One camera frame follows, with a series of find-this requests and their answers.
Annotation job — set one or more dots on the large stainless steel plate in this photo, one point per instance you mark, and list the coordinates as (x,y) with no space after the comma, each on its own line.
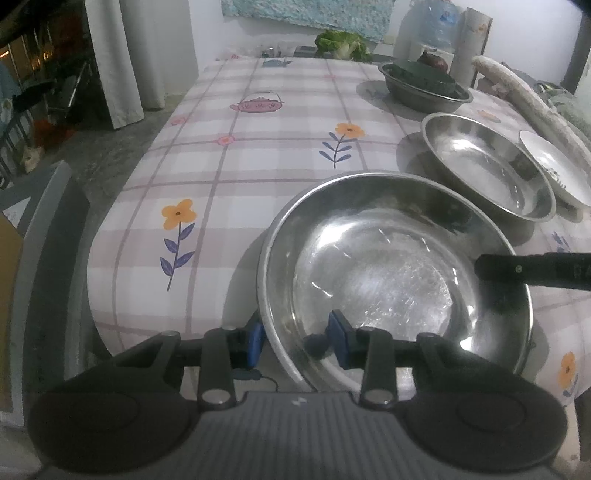
(383,258)

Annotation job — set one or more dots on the brown cardboard sheet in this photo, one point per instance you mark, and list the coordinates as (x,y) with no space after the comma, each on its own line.
(9,300)

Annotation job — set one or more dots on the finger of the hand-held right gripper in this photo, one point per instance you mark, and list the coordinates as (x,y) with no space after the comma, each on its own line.
(545,272)

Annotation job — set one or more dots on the red plastic object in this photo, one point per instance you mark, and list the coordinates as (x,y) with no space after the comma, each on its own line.
(55,130)

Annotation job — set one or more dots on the white printed plate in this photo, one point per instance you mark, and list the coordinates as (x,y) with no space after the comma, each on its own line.
(554,161)

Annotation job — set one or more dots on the grey blanket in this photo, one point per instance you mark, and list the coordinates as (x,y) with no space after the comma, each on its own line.
(572,110)

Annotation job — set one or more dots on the rolled floral paper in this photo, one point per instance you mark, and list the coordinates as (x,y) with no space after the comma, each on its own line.
(473,37)

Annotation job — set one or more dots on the plaid flowered tablecloth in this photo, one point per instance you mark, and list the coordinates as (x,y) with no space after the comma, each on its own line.
(277,152)

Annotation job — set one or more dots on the red onion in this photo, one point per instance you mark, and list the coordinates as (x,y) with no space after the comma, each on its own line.
(434,62)

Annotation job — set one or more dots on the blue floral wall cloth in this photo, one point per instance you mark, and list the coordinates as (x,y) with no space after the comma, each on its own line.
(300,16)

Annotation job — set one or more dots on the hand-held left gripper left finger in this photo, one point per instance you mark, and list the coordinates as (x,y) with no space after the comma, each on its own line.
(255,341)

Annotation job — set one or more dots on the green ceramic bowl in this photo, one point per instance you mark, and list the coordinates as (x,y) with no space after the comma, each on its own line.
(425,78)

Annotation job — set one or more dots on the rolled white mat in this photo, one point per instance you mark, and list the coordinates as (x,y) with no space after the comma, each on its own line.
(531,97)

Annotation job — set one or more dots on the medium stainless steel plate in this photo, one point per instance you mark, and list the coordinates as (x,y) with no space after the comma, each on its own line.
(480,161)

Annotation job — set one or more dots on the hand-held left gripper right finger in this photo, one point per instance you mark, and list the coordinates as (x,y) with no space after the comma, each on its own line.
(337,339)

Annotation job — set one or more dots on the green lettuce head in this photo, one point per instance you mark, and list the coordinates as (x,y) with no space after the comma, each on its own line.
(341,44)

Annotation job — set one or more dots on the white curtain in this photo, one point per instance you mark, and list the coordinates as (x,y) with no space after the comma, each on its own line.
(120,60)

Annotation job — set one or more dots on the large clear water bottle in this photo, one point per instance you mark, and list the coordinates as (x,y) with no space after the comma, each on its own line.
(436,23)

